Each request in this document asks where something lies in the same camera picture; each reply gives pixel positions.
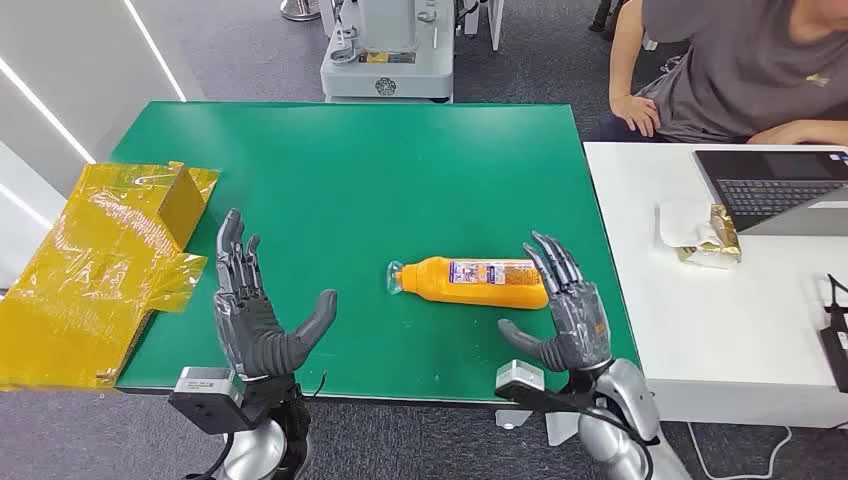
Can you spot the person's right hand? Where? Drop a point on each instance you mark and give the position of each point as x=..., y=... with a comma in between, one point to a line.
x=637, y=114

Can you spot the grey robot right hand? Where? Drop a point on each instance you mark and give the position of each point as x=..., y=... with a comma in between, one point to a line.
x=580, y=324

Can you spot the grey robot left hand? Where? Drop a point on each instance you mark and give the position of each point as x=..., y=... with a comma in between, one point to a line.
x=255, y=331

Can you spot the orange plastic bottle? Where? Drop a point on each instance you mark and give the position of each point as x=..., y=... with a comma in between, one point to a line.
x=477, y=291

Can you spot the person's left forearm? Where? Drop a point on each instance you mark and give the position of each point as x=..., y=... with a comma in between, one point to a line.
x=808, y=131

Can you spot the person's right forearm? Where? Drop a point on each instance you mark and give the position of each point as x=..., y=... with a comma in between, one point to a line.
x=624, y=60

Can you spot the white tissue paper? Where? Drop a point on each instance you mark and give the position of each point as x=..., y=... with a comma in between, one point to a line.
x=682, y=222

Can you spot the white desk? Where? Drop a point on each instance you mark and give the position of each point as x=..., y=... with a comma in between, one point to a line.
x=715, y=331

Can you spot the gold foil tissue pack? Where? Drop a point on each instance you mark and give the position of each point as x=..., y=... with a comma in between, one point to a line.
x=725, y=232

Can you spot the dark grey laptop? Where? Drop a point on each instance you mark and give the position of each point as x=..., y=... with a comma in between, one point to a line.
x=768, y=192

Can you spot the white panel stand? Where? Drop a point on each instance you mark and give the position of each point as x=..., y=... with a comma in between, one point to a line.
x=493, y=20

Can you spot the yellow taped cardboard box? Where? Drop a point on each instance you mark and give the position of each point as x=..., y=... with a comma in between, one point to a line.
x=86, y=285

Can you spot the white machine with column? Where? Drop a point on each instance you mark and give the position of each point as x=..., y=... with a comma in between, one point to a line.
x=387, y=73

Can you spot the black flat device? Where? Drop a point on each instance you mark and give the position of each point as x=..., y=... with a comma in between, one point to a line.
x=836, y=351

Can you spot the chrome round stand base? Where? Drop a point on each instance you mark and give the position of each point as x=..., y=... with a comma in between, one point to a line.
x=299, y=10

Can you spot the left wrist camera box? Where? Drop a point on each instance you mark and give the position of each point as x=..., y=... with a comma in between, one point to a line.
x=205, y=391

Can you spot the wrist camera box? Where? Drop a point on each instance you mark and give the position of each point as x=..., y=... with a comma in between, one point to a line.
x=520, y=378
x=205, y=391

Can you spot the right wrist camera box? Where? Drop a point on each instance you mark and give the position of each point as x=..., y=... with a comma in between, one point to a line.
x=520, y=378

